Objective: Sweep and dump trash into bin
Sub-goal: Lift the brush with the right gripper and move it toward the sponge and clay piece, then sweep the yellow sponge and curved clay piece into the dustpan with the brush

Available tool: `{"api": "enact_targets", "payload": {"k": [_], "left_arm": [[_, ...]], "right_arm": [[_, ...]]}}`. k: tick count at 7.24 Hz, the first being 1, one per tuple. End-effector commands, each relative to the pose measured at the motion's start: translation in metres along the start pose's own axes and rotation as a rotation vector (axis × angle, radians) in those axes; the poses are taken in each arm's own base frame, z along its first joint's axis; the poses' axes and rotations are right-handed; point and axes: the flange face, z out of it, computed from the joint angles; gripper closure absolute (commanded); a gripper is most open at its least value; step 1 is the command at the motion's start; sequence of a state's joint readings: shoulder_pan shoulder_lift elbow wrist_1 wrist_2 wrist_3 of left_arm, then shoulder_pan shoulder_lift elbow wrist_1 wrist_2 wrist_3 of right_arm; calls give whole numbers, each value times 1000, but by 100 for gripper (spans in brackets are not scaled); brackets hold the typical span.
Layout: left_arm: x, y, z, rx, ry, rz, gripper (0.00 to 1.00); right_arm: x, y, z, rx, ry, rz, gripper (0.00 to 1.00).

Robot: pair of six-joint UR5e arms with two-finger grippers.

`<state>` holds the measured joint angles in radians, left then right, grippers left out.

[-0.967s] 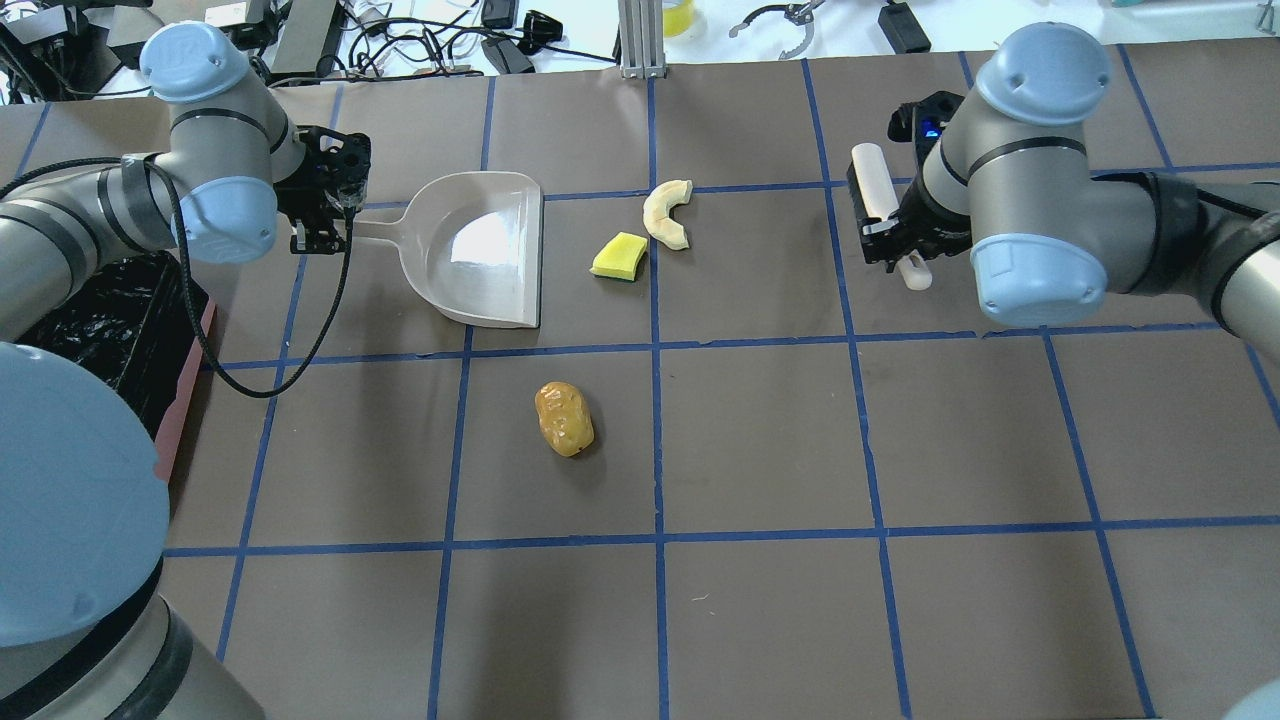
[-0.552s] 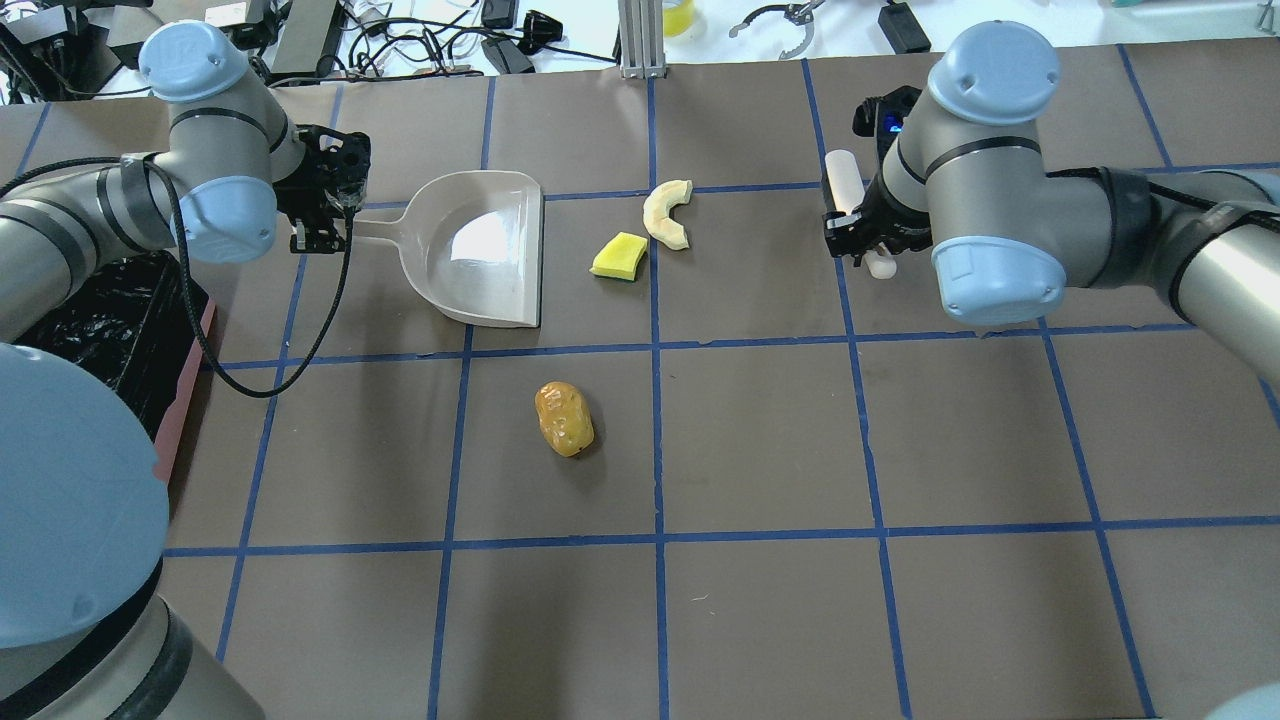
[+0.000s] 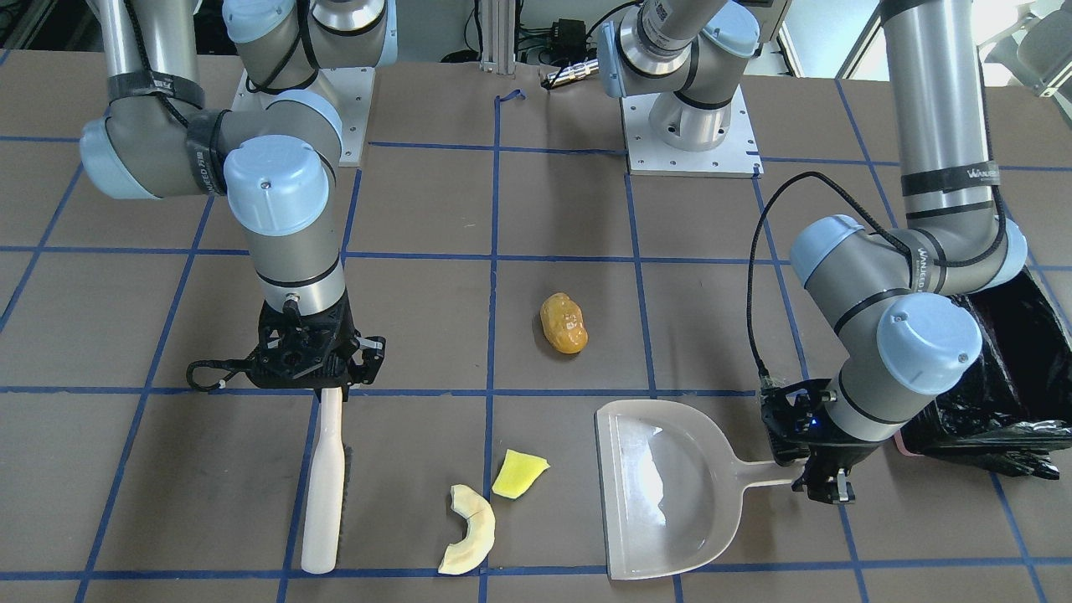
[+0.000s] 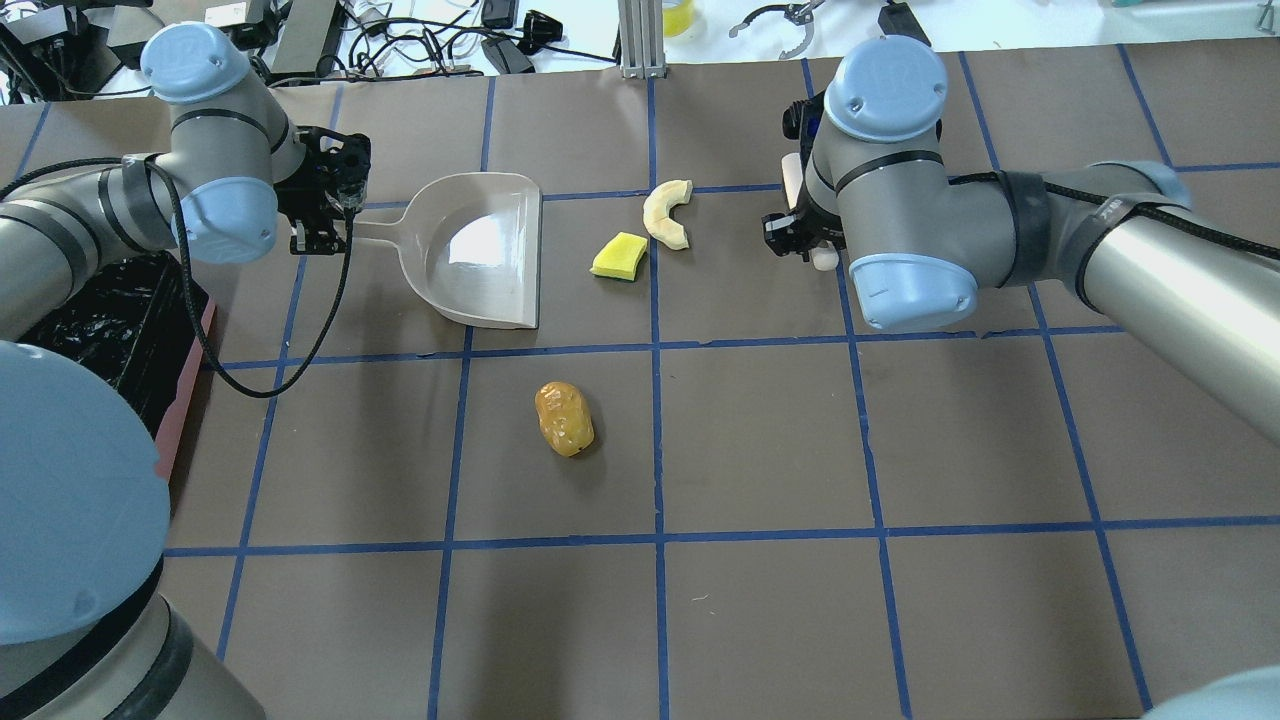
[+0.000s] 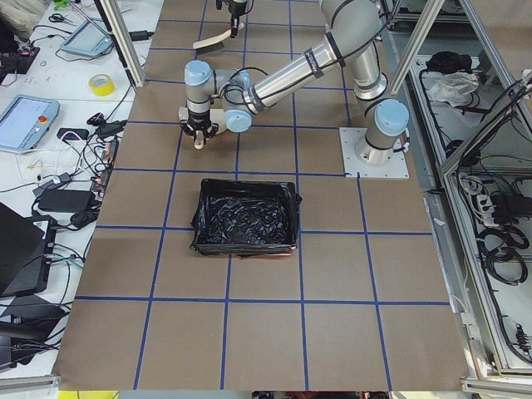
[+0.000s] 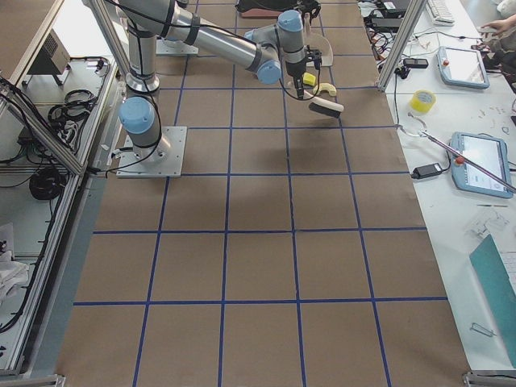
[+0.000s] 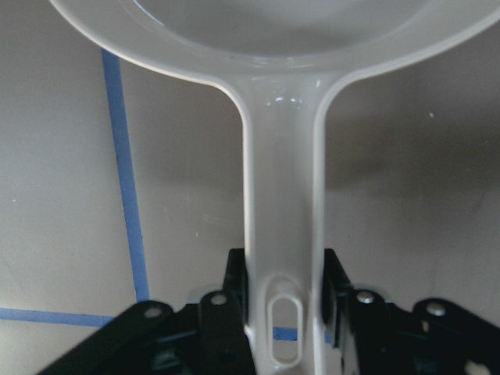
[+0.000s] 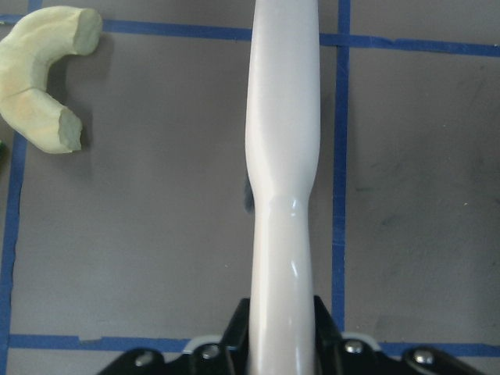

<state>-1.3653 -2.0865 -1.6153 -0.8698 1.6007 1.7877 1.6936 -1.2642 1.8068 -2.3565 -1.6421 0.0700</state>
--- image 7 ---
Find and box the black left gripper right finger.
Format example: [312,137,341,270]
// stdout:
[321,249,499,374]

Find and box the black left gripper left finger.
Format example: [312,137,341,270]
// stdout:
[42,249,256,374]

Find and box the beige plastic dustpan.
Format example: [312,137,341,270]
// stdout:
[54,1,499,374]

